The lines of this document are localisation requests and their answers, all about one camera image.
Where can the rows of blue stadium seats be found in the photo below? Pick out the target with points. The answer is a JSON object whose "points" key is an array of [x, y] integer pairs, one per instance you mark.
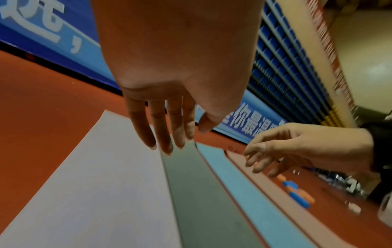
{"points": [[284, 60]]}

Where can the person's left hand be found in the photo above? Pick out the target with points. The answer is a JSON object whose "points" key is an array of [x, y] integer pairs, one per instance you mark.
{"points": [[177, 43]]}

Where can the black wristband with marker tags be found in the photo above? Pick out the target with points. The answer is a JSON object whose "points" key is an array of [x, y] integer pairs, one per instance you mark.
{"points": [[382, 145]]}

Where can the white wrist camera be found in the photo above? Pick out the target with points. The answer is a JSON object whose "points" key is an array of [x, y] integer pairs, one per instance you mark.
{"points": [[386, 210]]}

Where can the blue banner with white print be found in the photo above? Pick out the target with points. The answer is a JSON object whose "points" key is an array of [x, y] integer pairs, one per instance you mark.
{"points": [[76, 48]]}

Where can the light blue yoga mat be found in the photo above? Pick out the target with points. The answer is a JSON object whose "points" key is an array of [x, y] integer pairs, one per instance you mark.
{"points": [[254, 201]]}

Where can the peach yoga mat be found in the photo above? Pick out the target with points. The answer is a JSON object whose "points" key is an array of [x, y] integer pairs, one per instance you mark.
{"points": [[288, 208]]}

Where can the green yoga mat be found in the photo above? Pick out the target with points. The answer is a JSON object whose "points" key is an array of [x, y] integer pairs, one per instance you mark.
{"points": [[202, 193]]}

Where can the lilac yoga mat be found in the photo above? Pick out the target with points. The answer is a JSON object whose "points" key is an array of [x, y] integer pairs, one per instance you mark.
{"points": [[92, 193]]}

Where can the person's right hand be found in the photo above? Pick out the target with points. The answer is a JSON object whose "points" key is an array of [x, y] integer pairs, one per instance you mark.
{"points": [[321, 145]]}

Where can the red and white balcony banner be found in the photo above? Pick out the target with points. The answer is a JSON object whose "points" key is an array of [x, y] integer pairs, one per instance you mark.
{"points": [[330, 48]]}

